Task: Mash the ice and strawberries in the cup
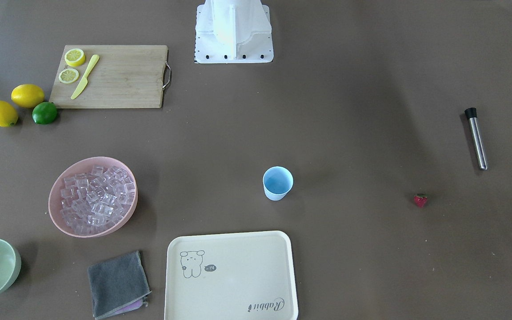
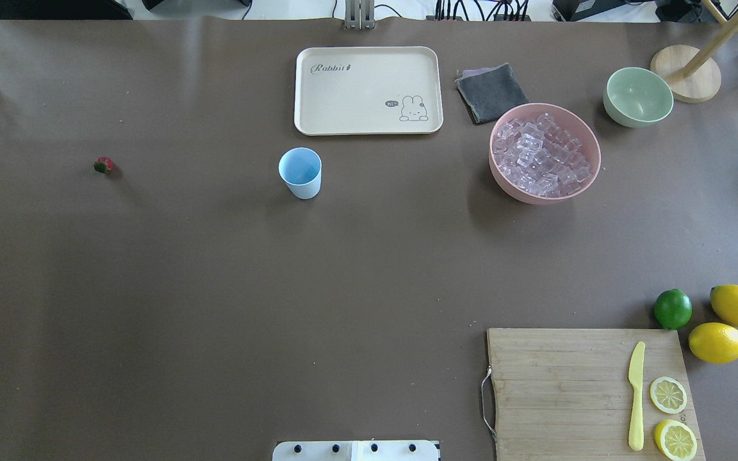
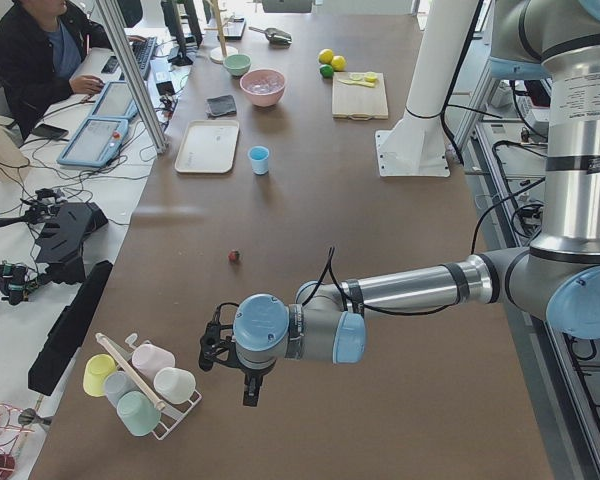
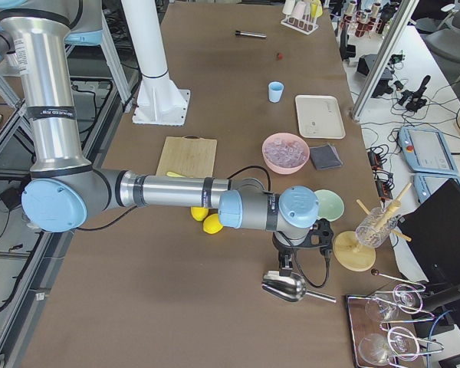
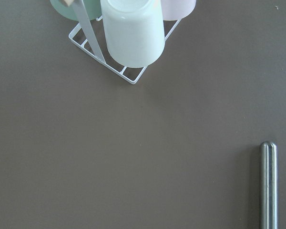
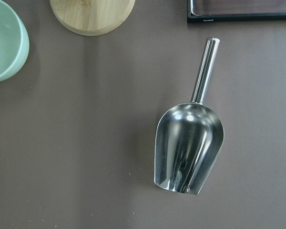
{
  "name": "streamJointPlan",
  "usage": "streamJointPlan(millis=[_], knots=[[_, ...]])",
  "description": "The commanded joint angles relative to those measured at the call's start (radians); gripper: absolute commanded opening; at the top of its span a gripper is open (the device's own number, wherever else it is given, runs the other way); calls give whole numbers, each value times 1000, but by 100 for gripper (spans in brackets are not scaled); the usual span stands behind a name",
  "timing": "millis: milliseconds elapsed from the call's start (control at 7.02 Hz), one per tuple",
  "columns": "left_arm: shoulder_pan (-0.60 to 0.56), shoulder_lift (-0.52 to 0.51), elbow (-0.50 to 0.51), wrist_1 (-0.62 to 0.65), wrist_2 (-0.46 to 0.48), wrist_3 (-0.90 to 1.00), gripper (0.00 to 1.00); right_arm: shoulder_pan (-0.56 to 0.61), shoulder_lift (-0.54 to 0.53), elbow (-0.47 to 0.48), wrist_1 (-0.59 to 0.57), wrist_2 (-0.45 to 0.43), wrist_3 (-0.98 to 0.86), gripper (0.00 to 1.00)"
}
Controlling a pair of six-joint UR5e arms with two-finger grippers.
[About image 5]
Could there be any white plastic cup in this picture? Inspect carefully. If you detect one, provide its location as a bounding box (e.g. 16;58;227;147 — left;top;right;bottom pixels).
101;0;165;68

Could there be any pink plastic cup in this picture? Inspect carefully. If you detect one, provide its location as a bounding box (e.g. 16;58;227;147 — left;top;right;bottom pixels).
161;0;196;21

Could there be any green plastic cup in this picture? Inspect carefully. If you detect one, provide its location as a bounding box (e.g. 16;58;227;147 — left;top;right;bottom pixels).
50;0;102;21

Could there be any steel muddler rod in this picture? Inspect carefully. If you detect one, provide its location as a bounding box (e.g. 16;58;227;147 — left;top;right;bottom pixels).
260;141;278;229

